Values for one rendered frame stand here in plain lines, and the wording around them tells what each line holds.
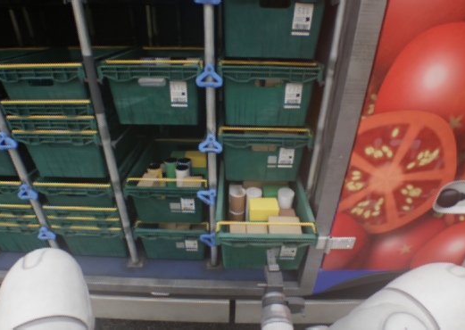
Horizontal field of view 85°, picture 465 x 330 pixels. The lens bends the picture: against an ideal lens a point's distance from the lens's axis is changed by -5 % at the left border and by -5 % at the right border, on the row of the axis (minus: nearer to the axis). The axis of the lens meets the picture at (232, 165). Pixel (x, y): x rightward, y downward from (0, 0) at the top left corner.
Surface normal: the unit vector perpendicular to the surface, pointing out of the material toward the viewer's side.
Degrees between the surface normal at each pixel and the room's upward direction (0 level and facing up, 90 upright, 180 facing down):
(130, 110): 91
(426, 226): 90
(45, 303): 21
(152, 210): 97
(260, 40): 92
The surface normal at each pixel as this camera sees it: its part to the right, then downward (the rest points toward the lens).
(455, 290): 0.11, -0.79
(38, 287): 0.18, -0.90
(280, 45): -0.01, 0.61
